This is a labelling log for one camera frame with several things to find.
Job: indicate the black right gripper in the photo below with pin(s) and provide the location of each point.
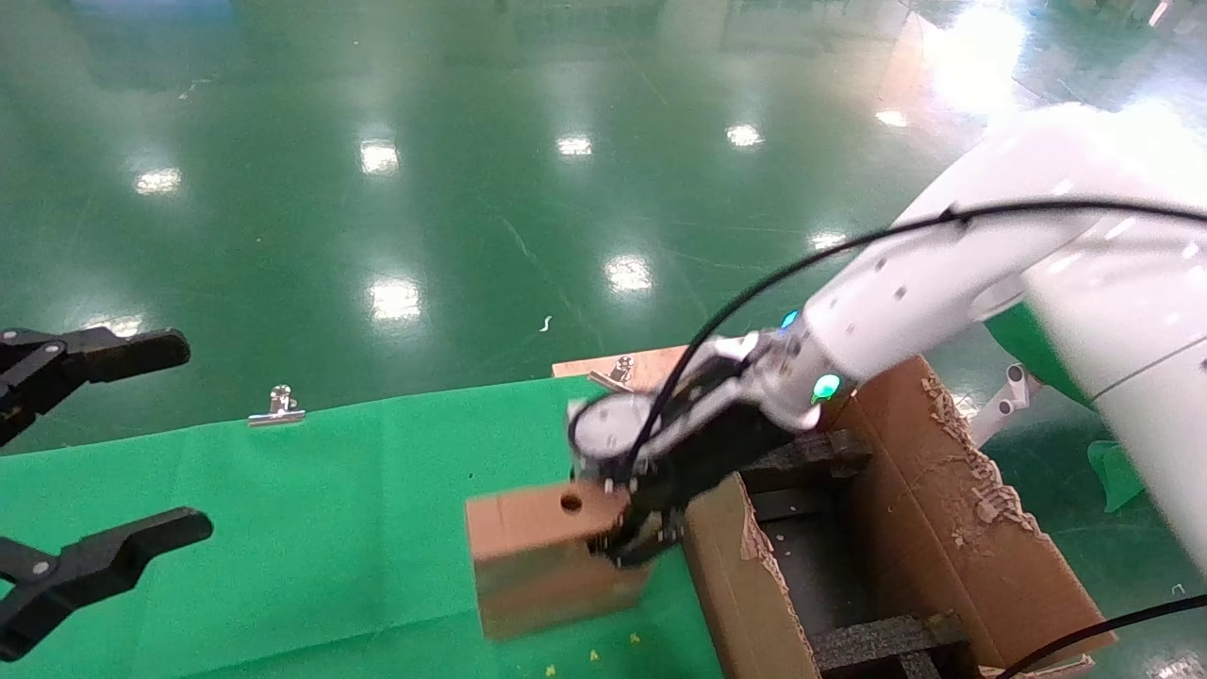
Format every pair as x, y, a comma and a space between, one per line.
707, 453

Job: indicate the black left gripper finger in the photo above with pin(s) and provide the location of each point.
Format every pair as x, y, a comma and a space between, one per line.
104, 354
94, 566

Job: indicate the small cardboard box with hole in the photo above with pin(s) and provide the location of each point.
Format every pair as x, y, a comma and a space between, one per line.
547, 575

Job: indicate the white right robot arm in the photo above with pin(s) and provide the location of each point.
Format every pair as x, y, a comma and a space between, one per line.
943, 283

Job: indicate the large open cardboard carton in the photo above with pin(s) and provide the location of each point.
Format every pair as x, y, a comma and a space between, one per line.
943, 528

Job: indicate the silver binder clip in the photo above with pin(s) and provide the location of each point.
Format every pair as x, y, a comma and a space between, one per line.
620, 371
278, 410

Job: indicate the green tablecloth with yellow specks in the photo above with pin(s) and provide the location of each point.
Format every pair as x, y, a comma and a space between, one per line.
283, 547

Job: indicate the black foam insert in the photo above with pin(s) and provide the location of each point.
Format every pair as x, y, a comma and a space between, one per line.
877, 639
820, 451

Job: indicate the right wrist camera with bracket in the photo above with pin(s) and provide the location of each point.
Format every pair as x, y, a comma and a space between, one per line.
608, 429

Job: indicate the white metal bracket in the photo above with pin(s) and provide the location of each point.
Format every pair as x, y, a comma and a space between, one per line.
1014, 387

